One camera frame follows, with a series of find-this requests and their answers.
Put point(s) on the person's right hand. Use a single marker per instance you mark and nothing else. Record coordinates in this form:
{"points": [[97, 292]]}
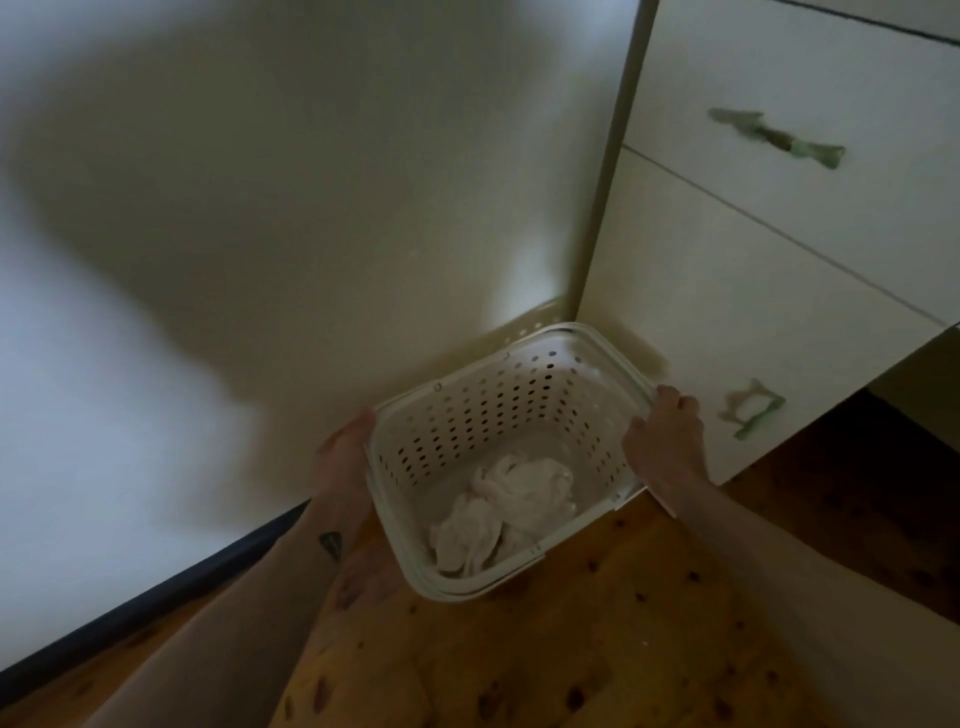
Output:
{"points": [[667, 450]]}

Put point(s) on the person's left hand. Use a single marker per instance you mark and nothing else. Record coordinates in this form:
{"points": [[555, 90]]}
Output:
{"points": [[342, 459]]}

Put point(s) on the person's right fingers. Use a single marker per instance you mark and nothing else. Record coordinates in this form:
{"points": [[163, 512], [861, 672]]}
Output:
{"points": [[675, 397]]}

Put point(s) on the person's left thumb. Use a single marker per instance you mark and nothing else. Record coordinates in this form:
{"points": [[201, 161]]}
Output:
{"points": [[358, 427]]}

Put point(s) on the white perforated laundry basket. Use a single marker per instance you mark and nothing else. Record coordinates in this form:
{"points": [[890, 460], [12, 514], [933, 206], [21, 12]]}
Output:
{"points": [[495, 442]]}

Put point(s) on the person's right forearm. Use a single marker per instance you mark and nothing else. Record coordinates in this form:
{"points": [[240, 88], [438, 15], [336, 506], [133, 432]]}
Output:
{"points": [[825, 607]]}

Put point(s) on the person's left forearm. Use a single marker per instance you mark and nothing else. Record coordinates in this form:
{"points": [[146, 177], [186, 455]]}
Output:
{"points": [[225, 622]]}

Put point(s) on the crumpled white cloth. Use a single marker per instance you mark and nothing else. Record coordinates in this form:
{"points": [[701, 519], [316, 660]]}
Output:
{"points": [[506, 510]]}

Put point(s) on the white drawer cabinet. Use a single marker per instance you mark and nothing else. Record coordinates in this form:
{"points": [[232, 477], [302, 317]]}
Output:
{"points": [[780, 210]]}

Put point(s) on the dark skirting board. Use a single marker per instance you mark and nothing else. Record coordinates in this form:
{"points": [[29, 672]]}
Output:
{"points": [[142, 600]]}

